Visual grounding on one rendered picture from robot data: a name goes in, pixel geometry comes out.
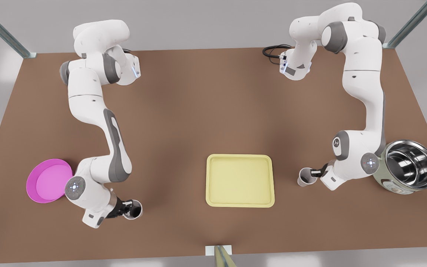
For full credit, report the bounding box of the white IKEA cup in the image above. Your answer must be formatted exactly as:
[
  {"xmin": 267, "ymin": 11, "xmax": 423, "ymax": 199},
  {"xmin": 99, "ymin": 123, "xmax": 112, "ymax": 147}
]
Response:
[
  {"xmin": 297, "ymin": 168, "xmax": 317, "ymax": 187},
  {"xmin": 124, "ymin": 200, "xmax": 143, "ymax": 220}
]

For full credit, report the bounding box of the steel pot with pale-green body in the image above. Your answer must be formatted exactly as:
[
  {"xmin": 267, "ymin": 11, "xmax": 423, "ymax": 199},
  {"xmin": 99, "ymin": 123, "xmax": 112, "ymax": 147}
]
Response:
[{"xmin": 372, "ymin": 139, "xmax": 427, "ymax": 195}]

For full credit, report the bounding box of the pink plate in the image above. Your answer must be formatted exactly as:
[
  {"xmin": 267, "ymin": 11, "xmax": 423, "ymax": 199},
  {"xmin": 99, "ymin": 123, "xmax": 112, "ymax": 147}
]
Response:
[{"xmin": 26, "ymin": 159, "xmax": 75, "ymax": 204}]

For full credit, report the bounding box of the pale yellow tray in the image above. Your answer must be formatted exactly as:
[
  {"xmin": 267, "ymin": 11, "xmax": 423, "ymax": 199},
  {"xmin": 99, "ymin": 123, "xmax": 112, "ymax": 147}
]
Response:
[{"xmin": 206, "ymin": 154, "xmax": 275, "ymax": 208}]

